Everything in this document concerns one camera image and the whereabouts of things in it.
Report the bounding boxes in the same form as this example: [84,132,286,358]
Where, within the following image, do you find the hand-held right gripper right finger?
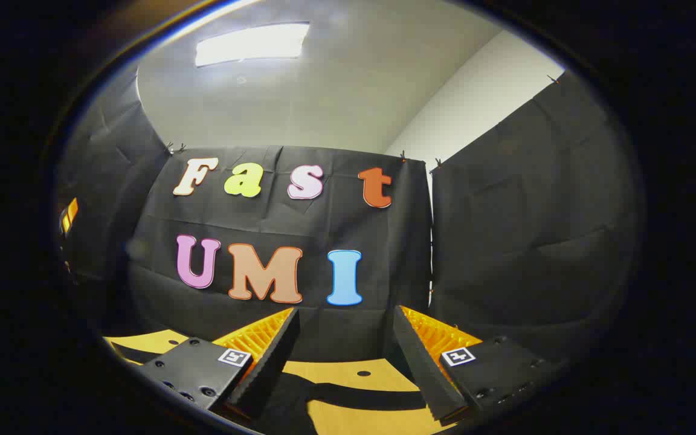
[384,305,560,423]

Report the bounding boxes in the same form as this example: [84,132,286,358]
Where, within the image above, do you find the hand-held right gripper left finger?
[140,307,301,422]

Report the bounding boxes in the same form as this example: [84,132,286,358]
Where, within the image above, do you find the black jacket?
[221,372,430,435]

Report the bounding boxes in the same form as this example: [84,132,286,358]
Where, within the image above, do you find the plain black backdrop cloth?
[55,66,171,339]
[430,69,648,375]

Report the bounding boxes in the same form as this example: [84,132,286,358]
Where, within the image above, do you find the ceiling light panel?
[195,22,311,68]

